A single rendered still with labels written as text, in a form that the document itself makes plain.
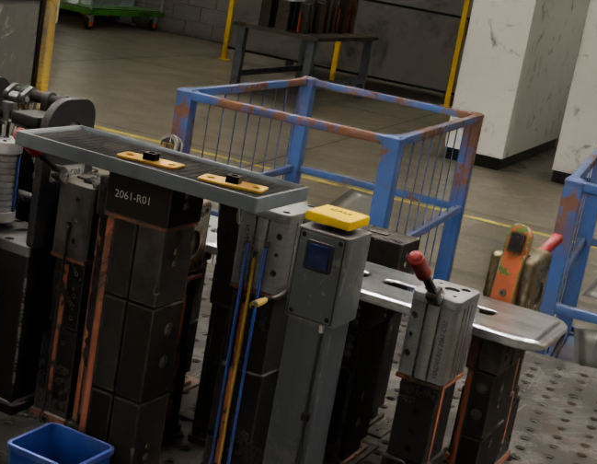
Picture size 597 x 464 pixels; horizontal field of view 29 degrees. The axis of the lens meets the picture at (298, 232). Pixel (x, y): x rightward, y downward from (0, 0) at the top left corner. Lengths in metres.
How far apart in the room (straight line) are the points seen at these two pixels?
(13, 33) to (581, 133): 5.42
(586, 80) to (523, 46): 0.57
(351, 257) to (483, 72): 8.36
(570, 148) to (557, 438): 7.57
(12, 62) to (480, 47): 5.08
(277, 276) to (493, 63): 8.16
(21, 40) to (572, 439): 3.91
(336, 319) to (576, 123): 8.30
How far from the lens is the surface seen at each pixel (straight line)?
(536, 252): 1.86
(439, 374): 1.51
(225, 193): 1.38
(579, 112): 9.61
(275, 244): 1.57
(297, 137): 4.99
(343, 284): 1.37
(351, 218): 1.37
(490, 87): 9.68
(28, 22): 5.56
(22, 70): 5.59
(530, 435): 2.12
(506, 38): 9.65
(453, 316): 1.49
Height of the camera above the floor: 1.45
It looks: 13 degrees down
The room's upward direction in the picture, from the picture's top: 10 degrees clockwise
